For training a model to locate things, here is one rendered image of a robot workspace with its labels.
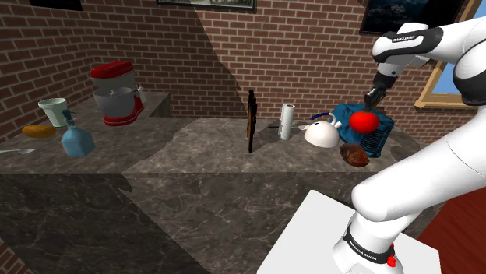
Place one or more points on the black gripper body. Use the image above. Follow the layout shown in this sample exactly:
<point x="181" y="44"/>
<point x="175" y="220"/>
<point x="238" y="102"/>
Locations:
<point x="379" y="86"/>

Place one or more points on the red tomato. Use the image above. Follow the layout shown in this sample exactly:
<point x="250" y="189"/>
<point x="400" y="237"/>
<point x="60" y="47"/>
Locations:
<point x="363" y="121"/>

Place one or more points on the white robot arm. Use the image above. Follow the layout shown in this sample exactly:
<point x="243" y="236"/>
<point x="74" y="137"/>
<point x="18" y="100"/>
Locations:
<point x="425" y="182"/>

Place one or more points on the blue toaster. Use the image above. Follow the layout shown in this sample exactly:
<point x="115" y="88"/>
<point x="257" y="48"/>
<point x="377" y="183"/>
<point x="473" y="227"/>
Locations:
<point x="376" y="142"/>

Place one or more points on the brown bread loaf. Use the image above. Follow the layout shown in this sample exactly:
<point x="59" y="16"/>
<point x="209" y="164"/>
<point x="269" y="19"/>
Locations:
<point x="354" y="154"/>

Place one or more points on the white paper towel roll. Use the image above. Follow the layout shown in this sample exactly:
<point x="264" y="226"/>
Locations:
<point x="286" y="121"/>

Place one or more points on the black and orange flat board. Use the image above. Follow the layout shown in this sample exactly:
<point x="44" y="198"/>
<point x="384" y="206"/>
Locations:
<point x="251" y="121"/>

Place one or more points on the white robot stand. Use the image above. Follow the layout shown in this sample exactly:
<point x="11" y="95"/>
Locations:
<point x="303" y="243"/>

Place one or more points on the red and grey stand mixer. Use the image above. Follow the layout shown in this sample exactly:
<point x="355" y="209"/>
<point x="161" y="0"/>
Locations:
<point x="115" y="98"/>

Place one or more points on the blue soap dispenser bottle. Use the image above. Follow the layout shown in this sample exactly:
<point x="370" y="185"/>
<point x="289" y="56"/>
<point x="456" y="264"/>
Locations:
<point x="77" y="141"/>

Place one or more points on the pale green cup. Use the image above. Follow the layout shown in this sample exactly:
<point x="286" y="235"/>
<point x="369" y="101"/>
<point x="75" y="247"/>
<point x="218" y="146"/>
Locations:
<point x="54" y="111"/>

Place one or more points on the yellow-brown potato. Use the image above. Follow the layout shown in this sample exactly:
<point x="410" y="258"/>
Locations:
<point x="38" y="131"/>

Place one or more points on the silver spoon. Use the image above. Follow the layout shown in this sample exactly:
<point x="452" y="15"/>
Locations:
<point x="21" y="151"/>

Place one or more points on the window with wooden frame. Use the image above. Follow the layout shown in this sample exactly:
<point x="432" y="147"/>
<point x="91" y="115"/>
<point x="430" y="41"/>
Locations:
<point x="440" y="81"/>

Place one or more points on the dark framed wall picture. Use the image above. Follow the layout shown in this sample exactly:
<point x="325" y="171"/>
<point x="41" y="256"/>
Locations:
<point x="395" y="15"/>

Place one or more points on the light framed wall picture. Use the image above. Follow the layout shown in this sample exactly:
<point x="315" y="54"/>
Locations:
<point x="212" y="3"/>

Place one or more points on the black wall picture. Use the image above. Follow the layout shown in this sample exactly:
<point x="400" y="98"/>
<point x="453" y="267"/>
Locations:
<point x="57" y="3"/>

